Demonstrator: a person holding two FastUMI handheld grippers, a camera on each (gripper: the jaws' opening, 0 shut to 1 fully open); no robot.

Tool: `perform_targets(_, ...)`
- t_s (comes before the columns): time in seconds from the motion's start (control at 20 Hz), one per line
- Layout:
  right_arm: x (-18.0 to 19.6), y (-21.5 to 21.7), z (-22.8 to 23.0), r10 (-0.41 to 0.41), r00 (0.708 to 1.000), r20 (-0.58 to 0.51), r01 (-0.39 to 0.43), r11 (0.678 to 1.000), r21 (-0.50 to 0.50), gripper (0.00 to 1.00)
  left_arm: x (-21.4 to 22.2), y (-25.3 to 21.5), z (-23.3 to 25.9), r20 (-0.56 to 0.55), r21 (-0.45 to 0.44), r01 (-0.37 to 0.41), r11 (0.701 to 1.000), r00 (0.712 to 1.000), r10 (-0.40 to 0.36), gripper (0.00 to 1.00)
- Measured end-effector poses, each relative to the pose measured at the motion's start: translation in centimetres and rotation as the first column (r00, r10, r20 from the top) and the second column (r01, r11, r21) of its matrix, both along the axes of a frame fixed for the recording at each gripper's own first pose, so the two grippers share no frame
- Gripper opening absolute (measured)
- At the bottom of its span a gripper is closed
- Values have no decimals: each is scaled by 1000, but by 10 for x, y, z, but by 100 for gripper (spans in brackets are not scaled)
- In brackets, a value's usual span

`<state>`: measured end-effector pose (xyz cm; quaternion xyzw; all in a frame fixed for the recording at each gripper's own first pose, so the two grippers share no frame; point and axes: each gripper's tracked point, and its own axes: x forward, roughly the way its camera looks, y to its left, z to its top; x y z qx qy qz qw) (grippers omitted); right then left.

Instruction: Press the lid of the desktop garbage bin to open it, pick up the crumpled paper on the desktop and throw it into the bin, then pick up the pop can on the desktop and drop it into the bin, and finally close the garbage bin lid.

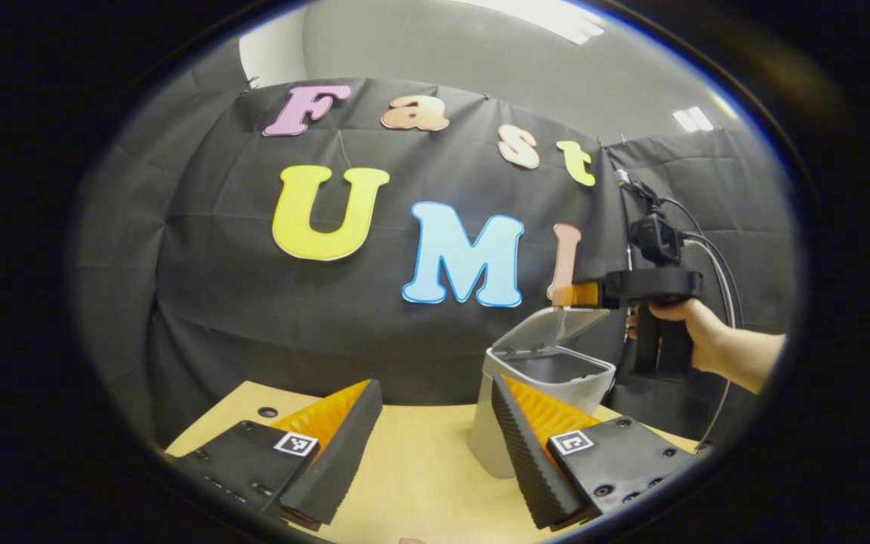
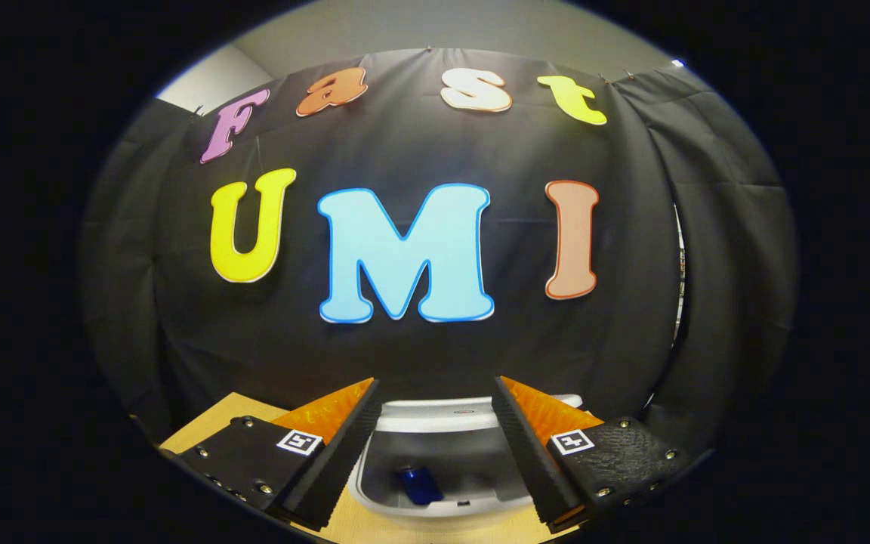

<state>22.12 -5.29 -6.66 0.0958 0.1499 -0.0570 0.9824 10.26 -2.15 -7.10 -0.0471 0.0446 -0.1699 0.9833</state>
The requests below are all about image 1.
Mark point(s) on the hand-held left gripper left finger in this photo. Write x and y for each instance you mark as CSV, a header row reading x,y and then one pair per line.
x,y
344,453

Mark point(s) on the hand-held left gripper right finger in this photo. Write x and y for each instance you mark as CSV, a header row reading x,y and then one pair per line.
x,y
526,461

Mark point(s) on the grey desktop garbage bin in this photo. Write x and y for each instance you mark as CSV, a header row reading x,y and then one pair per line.
x,y
484,431

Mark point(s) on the large ceiling light panel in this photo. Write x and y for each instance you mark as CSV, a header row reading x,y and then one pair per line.
x,y
548,19

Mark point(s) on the small ceiling light panel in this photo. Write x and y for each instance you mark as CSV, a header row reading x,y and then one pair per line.
x,y
693,118

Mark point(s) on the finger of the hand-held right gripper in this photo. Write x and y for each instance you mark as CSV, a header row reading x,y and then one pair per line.
x,y
578,293

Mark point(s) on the black backdrop cloth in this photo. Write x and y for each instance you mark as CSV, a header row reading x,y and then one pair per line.
x,y
216,302

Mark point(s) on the wooden desktop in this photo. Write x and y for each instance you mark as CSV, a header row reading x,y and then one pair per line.
x,y
420,453

